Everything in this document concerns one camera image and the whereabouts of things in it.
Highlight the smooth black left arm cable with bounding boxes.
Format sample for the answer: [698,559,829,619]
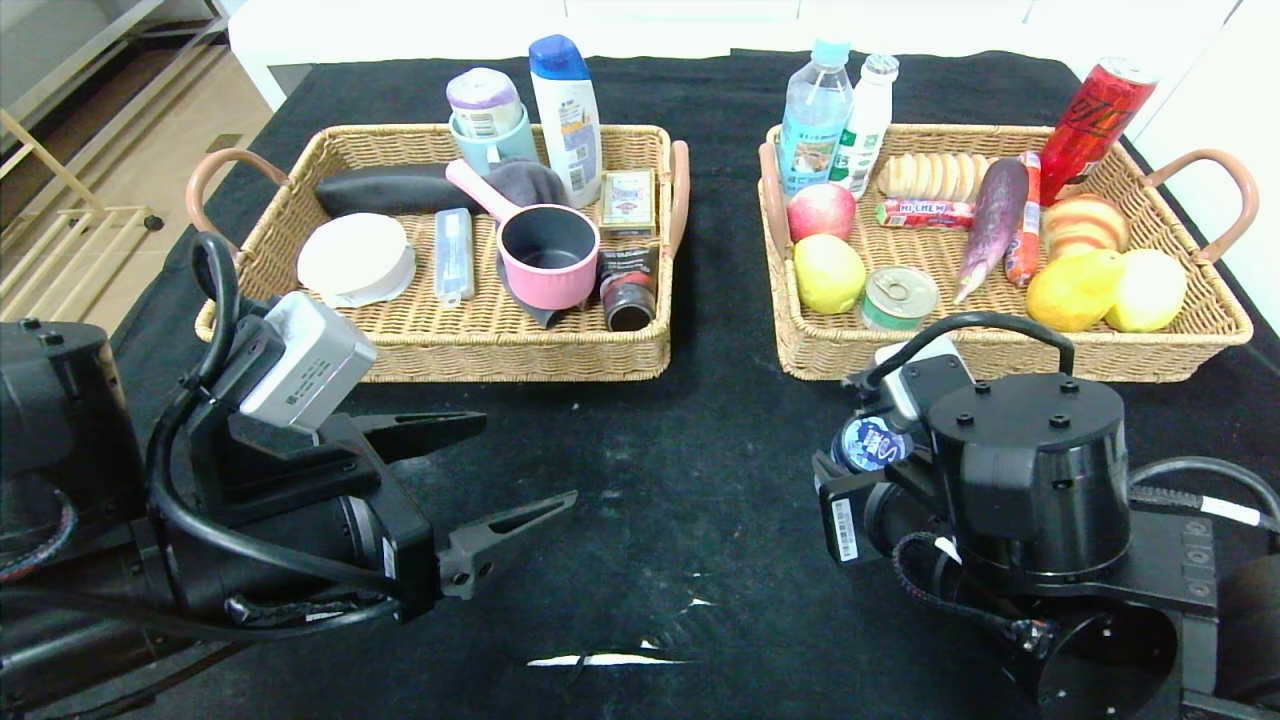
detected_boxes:
[0,583,403,643]

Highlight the smooth black arm cable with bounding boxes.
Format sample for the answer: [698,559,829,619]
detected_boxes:
[0,583,403,643]
[1128,456,1280,533]

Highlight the white round container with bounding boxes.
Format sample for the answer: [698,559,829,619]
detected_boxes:
[297,212,417,308]

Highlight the small playing card box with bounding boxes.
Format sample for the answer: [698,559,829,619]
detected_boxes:
[599,169,659,239]

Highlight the pink saucepan dark inside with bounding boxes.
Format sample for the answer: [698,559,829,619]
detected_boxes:
[445,158,602,312]

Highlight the red wrapped sausage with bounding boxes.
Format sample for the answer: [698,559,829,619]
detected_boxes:
[1004,152,1042,289]

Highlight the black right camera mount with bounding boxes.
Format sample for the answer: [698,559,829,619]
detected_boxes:
[848,353,979,471]

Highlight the grey metal shelf unit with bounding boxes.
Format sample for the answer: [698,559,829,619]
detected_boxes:
[0,0,233,136]

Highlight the black camera cable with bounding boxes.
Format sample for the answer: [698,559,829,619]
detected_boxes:
[148,231,403,603]
[863,311,1077,393]

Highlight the white milk bottle green label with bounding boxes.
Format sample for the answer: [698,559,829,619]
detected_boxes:
[829,53,900,201]

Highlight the white shampoo bottle blue cap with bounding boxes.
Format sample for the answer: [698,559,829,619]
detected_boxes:
[528,34,604,211]

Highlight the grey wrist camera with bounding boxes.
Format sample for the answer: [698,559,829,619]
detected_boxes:
[878,335,973,426]
[240,291,379,433]

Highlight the clear water bottle blue cap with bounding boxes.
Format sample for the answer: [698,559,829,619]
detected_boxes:
[778,38,855,197]

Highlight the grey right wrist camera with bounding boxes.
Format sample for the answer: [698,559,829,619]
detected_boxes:
[878,335,973,426]

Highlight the smooth black right arm cable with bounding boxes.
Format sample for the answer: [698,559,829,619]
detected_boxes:
[1128,456,1280,533]

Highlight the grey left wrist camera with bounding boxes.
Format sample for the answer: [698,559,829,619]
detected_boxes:
[240,291,379,433]

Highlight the woven wicker basket brown handles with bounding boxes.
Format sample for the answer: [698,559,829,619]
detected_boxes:
[186,124,692,384]
[757,123,1259,383]

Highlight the braided right arm cable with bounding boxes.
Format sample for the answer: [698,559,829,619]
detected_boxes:
[892,531,1053,653]

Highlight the tin can gold lid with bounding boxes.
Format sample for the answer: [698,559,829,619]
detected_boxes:
[860,265,941,332]

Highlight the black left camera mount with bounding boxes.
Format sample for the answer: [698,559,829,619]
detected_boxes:
[185,315,383,526]

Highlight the red drink can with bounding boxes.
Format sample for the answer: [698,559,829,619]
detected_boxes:
[1038,57,1159,206]

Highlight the sliced bread loaf row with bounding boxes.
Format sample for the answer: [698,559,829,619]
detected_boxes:
[877,153,991,202]

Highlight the purple eggplant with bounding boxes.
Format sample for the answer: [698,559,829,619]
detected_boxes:
[950,157,1030,303]

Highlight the light blue mug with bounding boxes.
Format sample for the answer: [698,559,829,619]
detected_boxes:
[449,104,542,179]

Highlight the striped brown bread bun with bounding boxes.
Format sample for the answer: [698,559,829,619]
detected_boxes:
[1040,194,1131,261]

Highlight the yellow green lemon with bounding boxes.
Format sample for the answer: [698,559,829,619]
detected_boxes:
[793,233,867,315]

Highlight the black left camera cable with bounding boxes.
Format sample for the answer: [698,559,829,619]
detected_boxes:
[148,231,403,603]

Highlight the black cosmetic tube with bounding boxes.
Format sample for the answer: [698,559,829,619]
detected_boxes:
[598,245,662,333]

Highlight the clear plastic toothbrush case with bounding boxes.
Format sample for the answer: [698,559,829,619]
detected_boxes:
[433,207,477,308]

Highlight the black glasses case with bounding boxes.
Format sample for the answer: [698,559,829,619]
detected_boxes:
[314,163,463,218]

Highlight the red chewy candy pack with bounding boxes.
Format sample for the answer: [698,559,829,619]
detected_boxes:
[875,199,975,230]

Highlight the white background table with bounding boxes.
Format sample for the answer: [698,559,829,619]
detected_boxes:
[228,0,1241,101]

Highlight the purple topped roll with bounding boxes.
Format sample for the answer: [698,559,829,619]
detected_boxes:
[446,67,524,139]

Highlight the black right camera cable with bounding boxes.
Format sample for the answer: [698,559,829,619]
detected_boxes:
[863,311,1077,393]

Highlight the blue gum bottle white lid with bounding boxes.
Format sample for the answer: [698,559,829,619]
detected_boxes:
[832,414,914,474]

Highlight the braided arm cable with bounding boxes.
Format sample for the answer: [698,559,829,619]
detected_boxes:
[0,488,79,583]
[892,531,1053,653]

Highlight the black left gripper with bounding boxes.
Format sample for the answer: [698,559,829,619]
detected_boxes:
[227,410,579,624]

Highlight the braided left arm cable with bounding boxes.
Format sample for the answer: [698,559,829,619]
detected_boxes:
[0,488,79,583]

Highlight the white tape strip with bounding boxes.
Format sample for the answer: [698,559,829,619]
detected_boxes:
[527,651,691,668]

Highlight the grey towel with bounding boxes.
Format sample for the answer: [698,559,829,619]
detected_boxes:
[484,157,583,330]

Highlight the wooden rack on wheels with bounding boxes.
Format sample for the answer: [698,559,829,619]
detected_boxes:
[0,108,166,331]

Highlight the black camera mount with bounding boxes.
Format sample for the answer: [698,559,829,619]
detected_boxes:
[185,315,383,526]
[848,353,979,471]

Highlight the orange yellow mango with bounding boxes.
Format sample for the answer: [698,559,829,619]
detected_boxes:
[1025,249,1125,333]

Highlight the red apple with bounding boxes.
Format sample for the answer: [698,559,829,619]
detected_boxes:
[787,182,857,243]

